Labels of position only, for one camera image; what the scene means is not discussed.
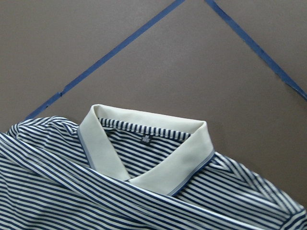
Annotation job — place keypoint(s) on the blue white striped polo shirt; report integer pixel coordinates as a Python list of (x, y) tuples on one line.
[(130, 170)]

